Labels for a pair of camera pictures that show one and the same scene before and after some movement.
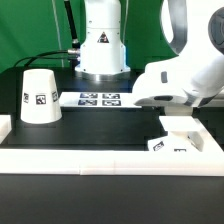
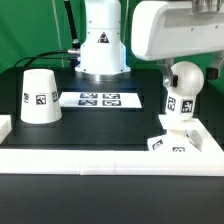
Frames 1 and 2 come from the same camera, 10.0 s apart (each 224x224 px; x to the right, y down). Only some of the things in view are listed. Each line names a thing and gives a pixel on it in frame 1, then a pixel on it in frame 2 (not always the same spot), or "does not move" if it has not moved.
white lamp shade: (40, 99) does not move
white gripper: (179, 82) → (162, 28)
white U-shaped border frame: (207, 162) does not move
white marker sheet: (97, 99) does not move
